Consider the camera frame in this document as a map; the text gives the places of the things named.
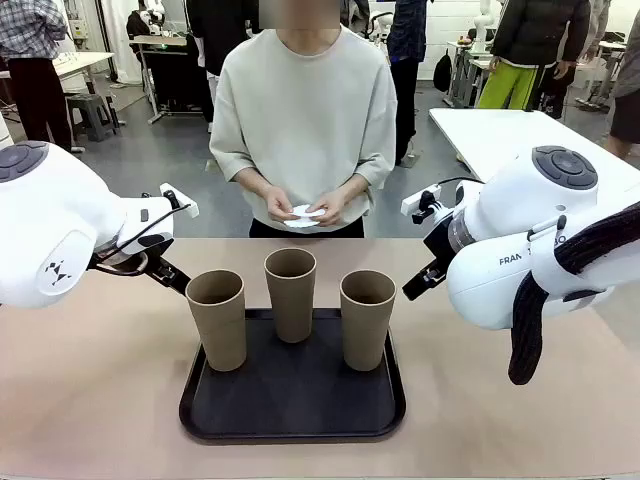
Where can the white desk with black cabinet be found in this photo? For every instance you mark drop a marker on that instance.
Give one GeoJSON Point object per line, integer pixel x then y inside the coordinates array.
{"type": "Point", "coordinates": [170, 75]}

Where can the grey plastic step stool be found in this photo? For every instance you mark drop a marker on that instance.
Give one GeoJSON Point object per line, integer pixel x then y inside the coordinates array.
{"type": "Point", "coordinates": [90, 115]}

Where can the person right hand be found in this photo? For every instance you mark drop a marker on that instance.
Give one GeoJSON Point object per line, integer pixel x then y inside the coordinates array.
{"type": "Point", "coordinates": [280, 202]}

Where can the person left hand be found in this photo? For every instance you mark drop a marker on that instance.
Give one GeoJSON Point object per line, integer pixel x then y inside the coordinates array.
{"type": "Point", "coordinates": [332, 210]}

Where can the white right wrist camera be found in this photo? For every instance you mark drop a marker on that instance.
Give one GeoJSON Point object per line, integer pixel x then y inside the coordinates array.
{"type": "Point", "coordinates": [420, 199]}

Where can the bystander in black clothes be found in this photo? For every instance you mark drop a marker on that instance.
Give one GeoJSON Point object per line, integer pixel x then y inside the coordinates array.
{"type": "Point", "coordinates": [220, 30]}

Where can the bystander in lime green trousers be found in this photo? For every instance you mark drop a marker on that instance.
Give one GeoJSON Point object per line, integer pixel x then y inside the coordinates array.
{"type": "Point", "coordinates": [530, 40]}

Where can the beige sweatshirt torso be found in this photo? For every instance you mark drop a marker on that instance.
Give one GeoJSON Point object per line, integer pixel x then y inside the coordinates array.
{"type": "Point", "coordinates": [300, 125]}

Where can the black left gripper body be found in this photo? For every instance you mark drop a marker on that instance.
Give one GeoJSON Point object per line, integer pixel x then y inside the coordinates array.
{"type": "Point", "coordinates": [157, 266]}

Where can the black trousers of person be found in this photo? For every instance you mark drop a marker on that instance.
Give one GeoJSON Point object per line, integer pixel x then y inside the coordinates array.
{"type": "Point", "coordinates": [265, 230]}

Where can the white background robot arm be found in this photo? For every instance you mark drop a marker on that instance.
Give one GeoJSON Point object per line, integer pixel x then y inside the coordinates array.
{"type": "Point", "coordinates": [152, 15]}
{"type": "Point", "coordinates": [484, 25]}

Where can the bystander in plaid shirt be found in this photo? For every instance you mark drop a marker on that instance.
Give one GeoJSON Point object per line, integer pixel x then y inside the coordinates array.
{"type": "Point", "coordinates": [35, 75]}

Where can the black plastic serving tray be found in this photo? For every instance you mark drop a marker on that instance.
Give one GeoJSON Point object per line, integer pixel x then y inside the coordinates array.
{"type": "Point", "coordinates": [300, 400]}

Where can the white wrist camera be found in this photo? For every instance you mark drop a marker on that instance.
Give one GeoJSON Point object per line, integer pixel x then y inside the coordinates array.
{"type": "Point", "coordinates": [182, 204]}
{"type": "Point", "coordinates": [420, 199]}

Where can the white background work desk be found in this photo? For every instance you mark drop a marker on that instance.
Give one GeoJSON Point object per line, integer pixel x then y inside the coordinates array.
{"type": "Point", "coordinates": [467, 70]}

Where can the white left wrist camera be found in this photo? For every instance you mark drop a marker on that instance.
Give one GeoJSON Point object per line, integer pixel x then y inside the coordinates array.
{"type": "Point", "coordinates": [182, 204]}

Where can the tall brown paper cup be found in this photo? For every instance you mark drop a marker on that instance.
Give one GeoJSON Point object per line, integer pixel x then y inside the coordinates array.
{"type": "Point", "coordinates": [220, 325]}
{"type": "Point", "coordinates": [290, 300]}
{"type": "Point", "coordinates": [367, 325]}

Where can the large white side table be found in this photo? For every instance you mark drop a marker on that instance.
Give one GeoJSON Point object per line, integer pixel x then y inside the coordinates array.
{"type": "Point", "coordinates": [480, 135]}

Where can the bystander in dark blue top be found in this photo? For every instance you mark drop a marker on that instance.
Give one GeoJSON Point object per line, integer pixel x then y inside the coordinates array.
{"type": "Point", "coordinates": [405, 50]}

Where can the bystander in black shorts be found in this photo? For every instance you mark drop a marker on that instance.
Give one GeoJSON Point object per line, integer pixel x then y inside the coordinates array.
{"type": "Point", "coordinates": [627, 75]}

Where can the person left forearm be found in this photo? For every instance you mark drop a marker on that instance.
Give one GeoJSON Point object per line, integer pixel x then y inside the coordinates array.
{"type": "Point", "coordinates": [352, 185]}

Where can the blurred head and neck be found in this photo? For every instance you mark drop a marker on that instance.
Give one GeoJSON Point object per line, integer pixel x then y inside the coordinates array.
{"type": "Point", "coordinates": [305, 25]}

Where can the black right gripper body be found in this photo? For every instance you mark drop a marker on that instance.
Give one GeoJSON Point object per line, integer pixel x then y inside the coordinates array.
{"type": "Point", "coordinates": [440, 250]}

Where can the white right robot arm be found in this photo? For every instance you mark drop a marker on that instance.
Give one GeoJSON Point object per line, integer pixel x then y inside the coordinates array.
{"type": "Point", "coordinates": [510, 250]}

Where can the person right forearm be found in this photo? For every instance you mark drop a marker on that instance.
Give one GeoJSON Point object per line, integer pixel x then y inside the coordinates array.
{"type": "Point", "coordinates": [255, 182]}

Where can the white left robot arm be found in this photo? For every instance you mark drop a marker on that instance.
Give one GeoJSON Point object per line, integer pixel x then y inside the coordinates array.
{"type": "Point", "coordinates": [50, 225]}

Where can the black hanging backpack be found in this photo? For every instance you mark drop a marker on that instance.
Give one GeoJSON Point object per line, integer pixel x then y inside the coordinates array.
{"type": "Point", "coordinates": [442, 72]}

